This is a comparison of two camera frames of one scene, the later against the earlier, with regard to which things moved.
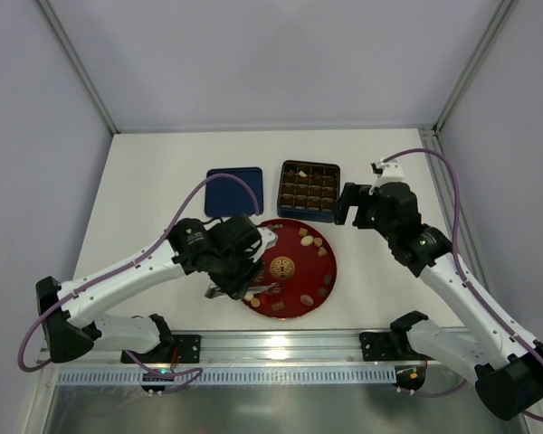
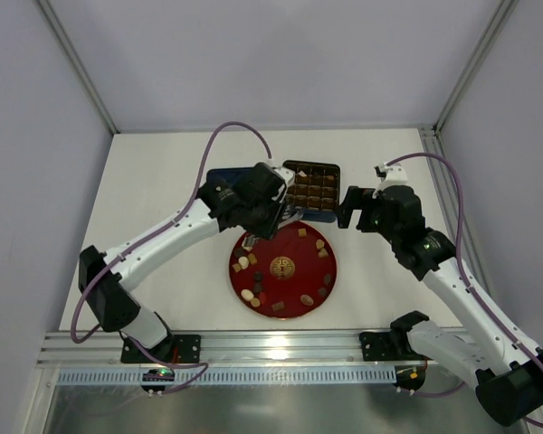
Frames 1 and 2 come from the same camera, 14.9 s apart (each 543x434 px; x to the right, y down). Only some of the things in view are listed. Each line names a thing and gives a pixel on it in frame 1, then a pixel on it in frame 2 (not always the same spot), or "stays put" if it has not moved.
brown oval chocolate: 307,299 stays put
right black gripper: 353,204 stays put
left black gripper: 231,284 to 277,217
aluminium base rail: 255,350 stays put
